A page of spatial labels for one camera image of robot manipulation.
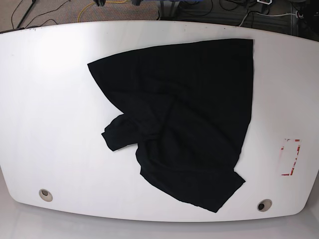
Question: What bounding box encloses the black t-shirt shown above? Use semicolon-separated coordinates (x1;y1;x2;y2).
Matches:
88;38;254;213

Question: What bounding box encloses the red tape rectangle marking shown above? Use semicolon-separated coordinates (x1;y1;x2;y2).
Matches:
278;138;301;176

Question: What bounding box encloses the black tripod leg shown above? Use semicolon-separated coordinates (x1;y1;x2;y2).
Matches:
17;0;37;28

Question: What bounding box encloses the yellow cable on floor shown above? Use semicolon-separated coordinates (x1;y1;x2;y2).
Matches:
77;0;128;23

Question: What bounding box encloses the right table cable grommet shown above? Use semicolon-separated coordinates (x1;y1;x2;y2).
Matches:
257;199;272;212

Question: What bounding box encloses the table cable grommet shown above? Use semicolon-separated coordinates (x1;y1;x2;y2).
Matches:
257;199;272;212
39;189;53;202

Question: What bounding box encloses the left table cable grommet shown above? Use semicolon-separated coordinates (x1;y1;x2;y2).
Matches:
39;189;53;202

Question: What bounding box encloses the white cable on floor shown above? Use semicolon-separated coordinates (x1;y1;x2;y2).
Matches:
238;10;298;27

